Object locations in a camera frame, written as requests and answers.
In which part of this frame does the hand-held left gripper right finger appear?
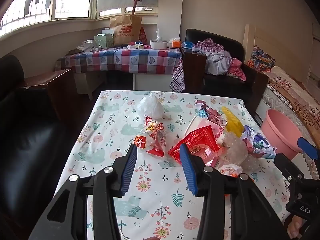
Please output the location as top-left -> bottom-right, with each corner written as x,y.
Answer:
179,144 -> 292,240

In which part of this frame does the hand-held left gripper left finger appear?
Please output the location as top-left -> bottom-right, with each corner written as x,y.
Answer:
29,144 -> 138,240

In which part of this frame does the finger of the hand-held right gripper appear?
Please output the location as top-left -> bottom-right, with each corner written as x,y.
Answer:
297,137 -> 320,160
274,153 -> 304,184

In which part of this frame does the pink plastic bucket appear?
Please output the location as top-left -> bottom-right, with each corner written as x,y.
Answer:
260,109 -> 310,158

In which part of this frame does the red plastic packet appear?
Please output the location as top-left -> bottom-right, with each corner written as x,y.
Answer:
167,126 -> 225,165

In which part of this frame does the floral paper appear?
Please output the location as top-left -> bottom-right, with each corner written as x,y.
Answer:
195,100 -> 228,128

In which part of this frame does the yellow foam net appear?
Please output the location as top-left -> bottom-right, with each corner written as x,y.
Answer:
221,106 -> 245,138

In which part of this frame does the person's right hand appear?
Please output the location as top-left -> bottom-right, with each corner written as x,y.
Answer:
287,216 -> 308,240

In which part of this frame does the crumpled blue purple paper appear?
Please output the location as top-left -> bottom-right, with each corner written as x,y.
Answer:
241,125 -> 277,159

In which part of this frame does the floral print tablecloth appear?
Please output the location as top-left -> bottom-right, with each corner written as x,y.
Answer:
54,90 -> 292,240

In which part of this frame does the red white snack wrapper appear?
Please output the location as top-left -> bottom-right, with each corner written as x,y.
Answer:
134,116 -> 168,157

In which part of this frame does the clear plastic wrap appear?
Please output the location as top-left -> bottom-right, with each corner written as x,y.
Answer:
216,132 -> 260,170

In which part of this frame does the bed with quilted mattress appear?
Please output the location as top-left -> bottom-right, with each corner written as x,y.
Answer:
255,66 -> 320,180

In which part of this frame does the brown floral blanket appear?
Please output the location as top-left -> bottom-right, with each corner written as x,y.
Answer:
265,66 -> 320,140

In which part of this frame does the white plastic bag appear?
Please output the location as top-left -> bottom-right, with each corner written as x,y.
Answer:
136,92 -> 164,119

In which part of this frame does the white side table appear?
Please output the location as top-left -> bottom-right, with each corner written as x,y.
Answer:
74,72 -> 173,100

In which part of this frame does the black leather armchair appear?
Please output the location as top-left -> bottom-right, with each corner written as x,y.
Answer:
180,29 -> 269,110
0,55 -> 75,220

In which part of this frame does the purple patterned cloth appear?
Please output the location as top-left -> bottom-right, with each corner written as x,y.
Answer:
169,57 -> 185,93

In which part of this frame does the comic print pillow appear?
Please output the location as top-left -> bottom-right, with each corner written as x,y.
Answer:
247,45 -> 277,73

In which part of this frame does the pink dotted garment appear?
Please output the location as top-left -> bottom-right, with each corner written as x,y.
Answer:
227,58 -> 247,82

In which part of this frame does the cream bed headboard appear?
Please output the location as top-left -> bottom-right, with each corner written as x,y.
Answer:
244,24 -> 315,80

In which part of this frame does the checked heart tablecloth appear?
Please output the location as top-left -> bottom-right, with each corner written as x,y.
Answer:
56,47 -> 184,74

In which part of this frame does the purple plaid shirt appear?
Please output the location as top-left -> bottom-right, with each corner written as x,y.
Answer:
194,38 -> 224,54

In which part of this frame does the white bowl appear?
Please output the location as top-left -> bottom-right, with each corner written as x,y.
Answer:
149,40 -> 168,50

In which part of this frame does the green cardboard box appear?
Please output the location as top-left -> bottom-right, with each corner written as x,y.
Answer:
94,29 -> 114,49

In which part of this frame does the clear plastic bag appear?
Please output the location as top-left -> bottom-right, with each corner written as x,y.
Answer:
76,39 -> 97,52

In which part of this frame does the red paper bag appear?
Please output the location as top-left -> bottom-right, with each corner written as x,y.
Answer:
138,27 -> 148,45

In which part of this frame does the brown paper bag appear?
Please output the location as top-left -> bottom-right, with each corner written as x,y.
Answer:
109,11 -> 142,47

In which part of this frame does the bay window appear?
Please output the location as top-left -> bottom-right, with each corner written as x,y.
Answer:
0,0 -> 97,38

